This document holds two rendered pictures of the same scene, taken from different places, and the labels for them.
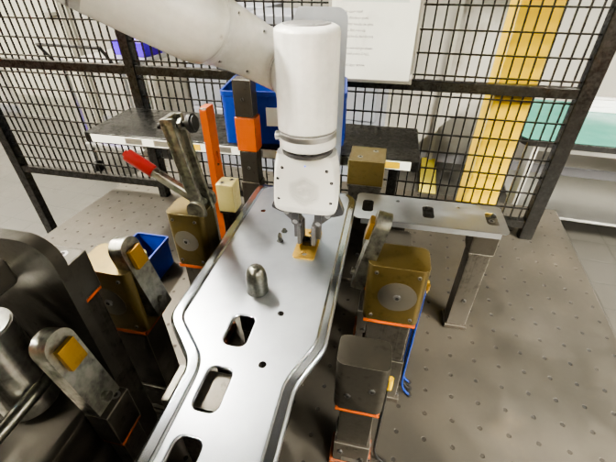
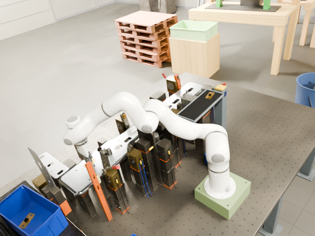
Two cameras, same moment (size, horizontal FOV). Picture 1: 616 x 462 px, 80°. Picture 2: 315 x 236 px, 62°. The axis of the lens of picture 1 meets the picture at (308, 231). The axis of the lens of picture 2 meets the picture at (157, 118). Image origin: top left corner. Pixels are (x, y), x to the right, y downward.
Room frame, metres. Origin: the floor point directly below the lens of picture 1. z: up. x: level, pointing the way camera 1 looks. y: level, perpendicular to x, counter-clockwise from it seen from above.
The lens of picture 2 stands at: (1.28, 1.06, 2.12)
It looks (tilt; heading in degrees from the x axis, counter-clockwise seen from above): 35 degrees down; 213
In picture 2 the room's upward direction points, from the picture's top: 9 degrees counter-clockwise
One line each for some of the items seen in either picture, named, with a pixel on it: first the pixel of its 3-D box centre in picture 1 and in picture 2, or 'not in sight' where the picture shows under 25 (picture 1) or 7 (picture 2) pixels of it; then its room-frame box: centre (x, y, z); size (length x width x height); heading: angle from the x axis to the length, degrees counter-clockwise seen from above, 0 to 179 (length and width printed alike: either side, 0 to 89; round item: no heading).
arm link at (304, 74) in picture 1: (306, 77); (75, 128); (0.52, 0.00, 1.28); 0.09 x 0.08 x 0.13; 20
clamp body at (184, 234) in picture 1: (199, 278); (118, 192); (0.56, 0.23, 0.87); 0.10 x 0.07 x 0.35; 78
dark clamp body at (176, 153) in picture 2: not in sight; (172, 145); (0.08, 0.36, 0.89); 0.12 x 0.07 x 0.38; 78
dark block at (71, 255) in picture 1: (103, 363); (148, 165); (0.33, 0.31, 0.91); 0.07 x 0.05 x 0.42; 78
